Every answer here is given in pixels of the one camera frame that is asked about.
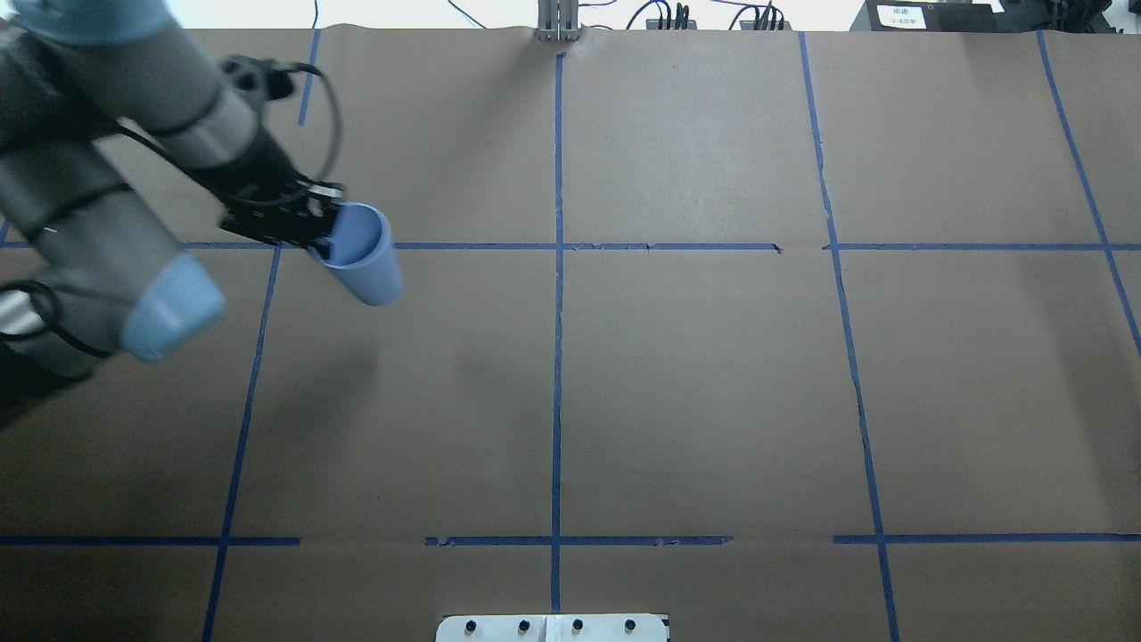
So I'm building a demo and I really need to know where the black box with label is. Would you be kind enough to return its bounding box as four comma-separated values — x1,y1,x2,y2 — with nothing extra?
849,1,1006,33

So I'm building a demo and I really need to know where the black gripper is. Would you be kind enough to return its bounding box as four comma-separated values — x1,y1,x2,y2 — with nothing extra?
219,178,346,251

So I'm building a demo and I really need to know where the blue cup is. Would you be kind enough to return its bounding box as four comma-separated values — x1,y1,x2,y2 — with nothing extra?
307,202,404,308

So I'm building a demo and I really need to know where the aluminium frame post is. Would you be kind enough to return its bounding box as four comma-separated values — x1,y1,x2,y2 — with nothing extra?
535,0,581,42

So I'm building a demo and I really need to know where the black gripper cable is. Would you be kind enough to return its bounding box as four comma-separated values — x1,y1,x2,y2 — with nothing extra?
222,55,343,193

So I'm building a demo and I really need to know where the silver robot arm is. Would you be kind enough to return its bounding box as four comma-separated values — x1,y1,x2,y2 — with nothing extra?
3,1,345,395

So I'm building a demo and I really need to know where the white pedestal column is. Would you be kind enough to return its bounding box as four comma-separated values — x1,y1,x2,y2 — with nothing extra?
435,613,671,641

